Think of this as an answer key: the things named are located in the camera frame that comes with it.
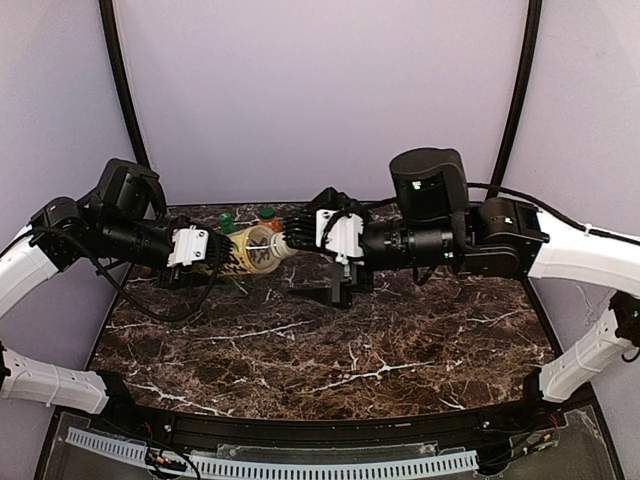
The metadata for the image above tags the large yellow tea bottle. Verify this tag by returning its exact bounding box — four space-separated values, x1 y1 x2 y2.
190 225 298 277

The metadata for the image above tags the black frame post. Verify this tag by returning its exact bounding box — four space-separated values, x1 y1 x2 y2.
98 0 151 169
486 0 543 198

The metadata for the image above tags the left black frame post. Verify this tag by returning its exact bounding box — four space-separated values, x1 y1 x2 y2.
98 0 151 169

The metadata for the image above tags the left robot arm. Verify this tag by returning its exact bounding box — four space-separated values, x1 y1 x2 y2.
1 159 232 415

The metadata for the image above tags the white slotted cable duct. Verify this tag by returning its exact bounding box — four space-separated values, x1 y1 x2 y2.
65 427 479 479

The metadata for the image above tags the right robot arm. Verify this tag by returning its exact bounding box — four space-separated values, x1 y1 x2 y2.
282 147 639 404

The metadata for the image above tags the green plastic bottle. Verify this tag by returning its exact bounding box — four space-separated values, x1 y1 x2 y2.
219 212 240 235

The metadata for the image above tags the black front rail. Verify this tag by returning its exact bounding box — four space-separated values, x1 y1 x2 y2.
96 372 566 450

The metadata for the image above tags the orange juice bottle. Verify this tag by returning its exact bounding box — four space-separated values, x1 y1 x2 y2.
259 207 283 233

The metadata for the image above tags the right black frame post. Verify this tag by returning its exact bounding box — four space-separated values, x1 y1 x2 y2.
486 0 543 198

